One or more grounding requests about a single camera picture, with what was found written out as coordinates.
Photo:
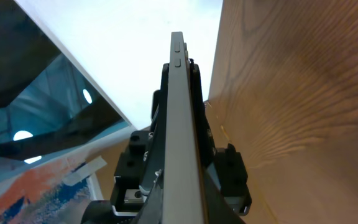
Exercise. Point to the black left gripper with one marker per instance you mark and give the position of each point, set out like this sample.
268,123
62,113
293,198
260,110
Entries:
225,166

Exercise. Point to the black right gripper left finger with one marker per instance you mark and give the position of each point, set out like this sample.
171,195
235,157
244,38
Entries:
151,212

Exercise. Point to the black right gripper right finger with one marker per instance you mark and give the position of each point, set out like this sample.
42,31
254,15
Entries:
219,210

